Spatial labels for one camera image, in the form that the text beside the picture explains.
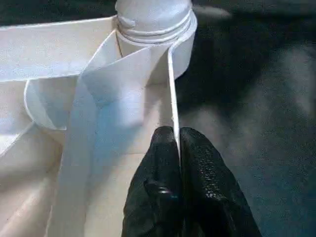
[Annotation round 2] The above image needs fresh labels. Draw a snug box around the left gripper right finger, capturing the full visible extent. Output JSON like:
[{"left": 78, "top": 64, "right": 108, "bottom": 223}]
[{"left": 180, "top": 127, "right": 262, "bottom": 237}]

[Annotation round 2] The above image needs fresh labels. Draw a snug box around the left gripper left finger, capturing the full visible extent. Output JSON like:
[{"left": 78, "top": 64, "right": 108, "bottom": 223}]
[{"left": 121, "top": 125, "right": 182, "bottom": 237}]

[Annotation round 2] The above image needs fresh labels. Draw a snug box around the white plastic table leg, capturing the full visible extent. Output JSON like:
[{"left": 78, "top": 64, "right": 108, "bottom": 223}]
[{"left": 115, "top": 0, "right": 194, "bottom": 46}]

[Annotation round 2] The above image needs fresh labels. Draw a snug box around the white plastic table top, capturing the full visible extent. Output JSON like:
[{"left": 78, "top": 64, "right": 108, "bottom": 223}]
[{"left": 0, "top": 10, "right": 199, "bottom": 237}]

